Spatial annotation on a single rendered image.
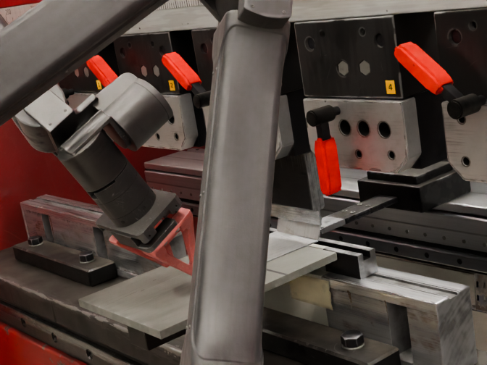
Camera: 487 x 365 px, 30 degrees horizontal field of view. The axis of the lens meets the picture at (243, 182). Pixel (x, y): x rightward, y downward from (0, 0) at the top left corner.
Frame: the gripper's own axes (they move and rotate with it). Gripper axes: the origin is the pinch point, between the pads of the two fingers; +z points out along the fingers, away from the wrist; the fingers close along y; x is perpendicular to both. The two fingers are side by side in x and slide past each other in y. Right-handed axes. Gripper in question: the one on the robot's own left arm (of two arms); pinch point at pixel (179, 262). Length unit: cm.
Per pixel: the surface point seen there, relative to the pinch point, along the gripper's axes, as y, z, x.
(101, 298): 6.6, -0.9, 8.2
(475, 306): 118, 181, -114
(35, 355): 61, 27, 12
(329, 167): -15.4, -3.0, -15.0
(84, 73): 41.9, -10.2, -21.4
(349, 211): 1.9, 16.5, -24.2
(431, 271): 158, 194, -133
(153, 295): 1.2, 1.0, 4.6
